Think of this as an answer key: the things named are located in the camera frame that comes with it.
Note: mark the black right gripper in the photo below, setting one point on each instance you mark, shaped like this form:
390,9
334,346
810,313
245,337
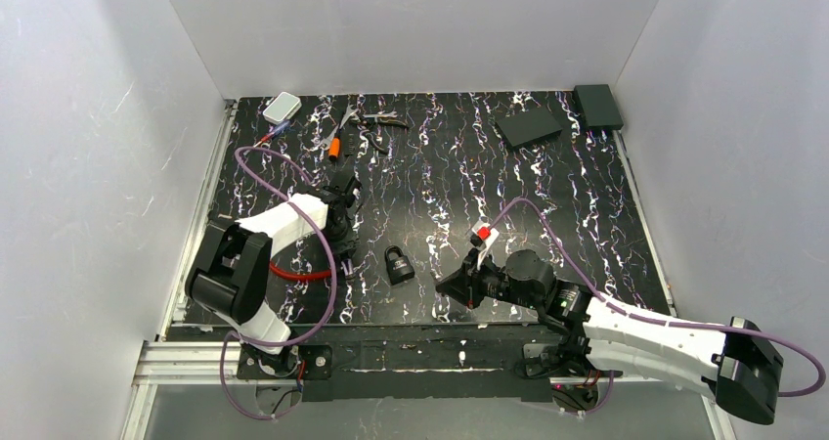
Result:
470,283

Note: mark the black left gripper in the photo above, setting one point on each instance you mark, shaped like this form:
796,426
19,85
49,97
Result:
346,231

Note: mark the black padlock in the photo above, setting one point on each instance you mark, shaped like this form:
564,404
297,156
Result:
398,265

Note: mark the red cable lock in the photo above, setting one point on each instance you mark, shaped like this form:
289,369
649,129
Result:
346,268

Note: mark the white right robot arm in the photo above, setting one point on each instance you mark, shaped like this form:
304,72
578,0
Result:
731,364

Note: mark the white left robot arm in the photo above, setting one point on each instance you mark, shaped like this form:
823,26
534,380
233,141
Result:
231,270

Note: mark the black comb piece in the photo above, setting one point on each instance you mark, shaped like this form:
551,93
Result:
349,143

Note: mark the red blue screwdriver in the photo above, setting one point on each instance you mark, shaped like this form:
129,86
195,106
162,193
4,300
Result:
274,133

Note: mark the white rectangular box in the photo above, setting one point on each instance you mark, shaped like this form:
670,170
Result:
282,108

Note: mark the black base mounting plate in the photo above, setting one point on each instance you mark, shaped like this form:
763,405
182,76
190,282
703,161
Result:
429,361

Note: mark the flat black plate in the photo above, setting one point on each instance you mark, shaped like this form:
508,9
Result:
527,128

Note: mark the black box in corner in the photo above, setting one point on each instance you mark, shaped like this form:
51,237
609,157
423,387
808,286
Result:
597,107

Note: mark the orange handled tool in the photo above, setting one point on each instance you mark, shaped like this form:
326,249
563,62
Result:
332,143

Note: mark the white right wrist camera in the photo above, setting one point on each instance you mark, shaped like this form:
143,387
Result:
482,236

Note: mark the black handled pliers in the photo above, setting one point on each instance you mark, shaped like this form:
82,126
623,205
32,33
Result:
384,119

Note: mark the aluminium frame rail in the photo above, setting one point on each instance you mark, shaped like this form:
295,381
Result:
162,361

